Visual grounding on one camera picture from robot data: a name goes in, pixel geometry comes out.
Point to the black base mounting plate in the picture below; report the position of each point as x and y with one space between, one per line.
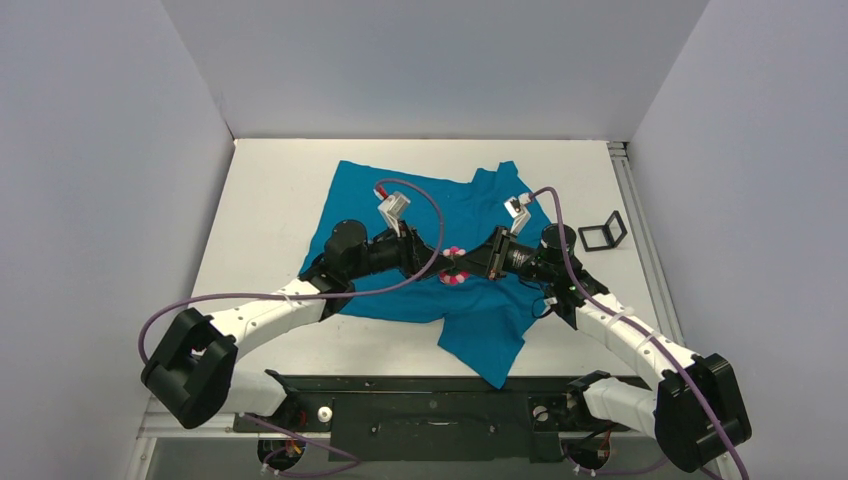
542 419

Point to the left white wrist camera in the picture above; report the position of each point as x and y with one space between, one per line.
391 208

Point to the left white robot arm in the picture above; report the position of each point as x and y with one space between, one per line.
193 370

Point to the blue t-shirt garment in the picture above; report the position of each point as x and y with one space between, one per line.
483 321

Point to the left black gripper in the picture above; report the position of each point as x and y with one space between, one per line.
410 251

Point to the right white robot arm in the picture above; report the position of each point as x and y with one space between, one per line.
662 378

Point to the black square frame stand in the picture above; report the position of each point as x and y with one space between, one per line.
606 236

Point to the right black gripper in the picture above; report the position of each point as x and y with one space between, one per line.
497 254

